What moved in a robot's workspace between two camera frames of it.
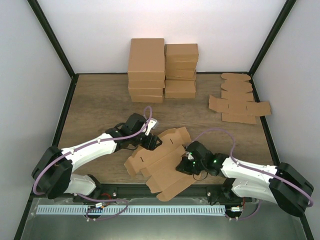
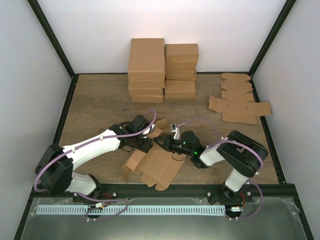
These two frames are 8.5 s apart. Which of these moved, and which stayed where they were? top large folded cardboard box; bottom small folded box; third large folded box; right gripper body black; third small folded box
Moved: right gripper body black
Stayed: third small folded box; bottom small folded box; top large folded cardboard box; third large folded box
